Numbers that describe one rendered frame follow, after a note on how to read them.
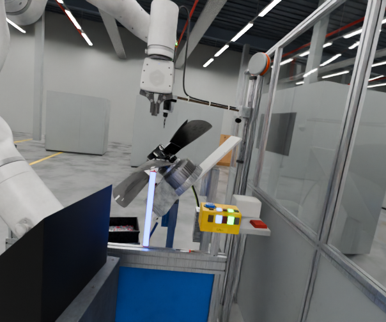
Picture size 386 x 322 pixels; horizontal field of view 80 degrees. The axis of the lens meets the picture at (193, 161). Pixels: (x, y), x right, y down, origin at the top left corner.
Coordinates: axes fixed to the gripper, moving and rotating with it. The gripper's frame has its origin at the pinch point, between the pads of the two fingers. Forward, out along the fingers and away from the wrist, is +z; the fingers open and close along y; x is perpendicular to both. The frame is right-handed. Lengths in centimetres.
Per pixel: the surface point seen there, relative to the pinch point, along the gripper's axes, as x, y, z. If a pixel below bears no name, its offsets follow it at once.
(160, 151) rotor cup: 55, -1, 20
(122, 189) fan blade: 53, -20, 44
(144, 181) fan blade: 52, -8, 38
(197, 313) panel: 14, 26, 86
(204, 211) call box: 9.5, 22.4, 36.4
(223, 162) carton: 823, 195, 130
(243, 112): 82, 51, -10
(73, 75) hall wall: 1190, -568, -180
